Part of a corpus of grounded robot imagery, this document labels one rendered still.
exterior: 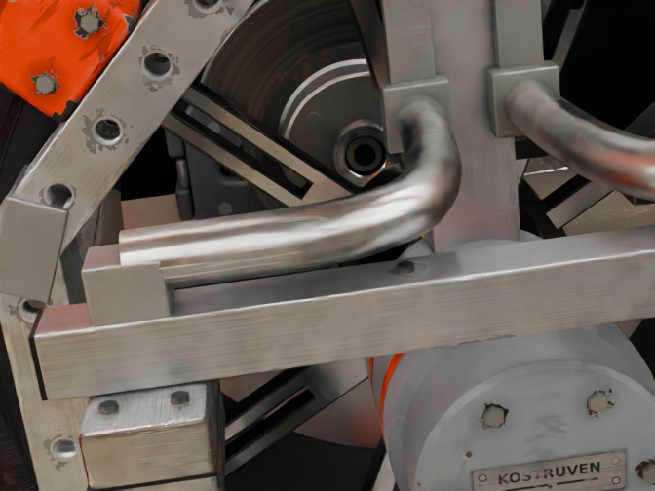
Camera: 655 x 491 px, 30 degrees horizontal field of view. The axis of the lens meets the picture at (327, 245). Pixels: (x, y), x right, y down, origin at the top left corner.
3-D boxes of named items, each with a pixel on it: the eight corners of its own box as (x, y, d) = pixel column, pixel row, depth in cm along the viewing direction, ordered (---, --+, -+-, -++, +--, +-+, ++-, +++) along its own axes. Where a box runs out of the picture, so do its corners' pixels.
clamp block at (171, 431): (227, 420, 56) (210, 316, 55) (227, 529, 48) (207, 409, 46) (118, 435, 56) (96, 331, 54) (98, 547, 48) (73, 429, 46)
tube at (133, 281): (449, 144, 67) (433, -54, 63) (532, 270, 49) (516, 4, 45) (129, 187, 66) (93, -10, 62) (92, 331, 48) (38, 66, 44)
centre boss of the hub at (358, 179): (405, 170, 115) (385, 108, 112) (408, 176, 113) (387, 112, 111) (341, 193, 115) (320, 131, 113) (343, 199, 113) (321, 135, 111)
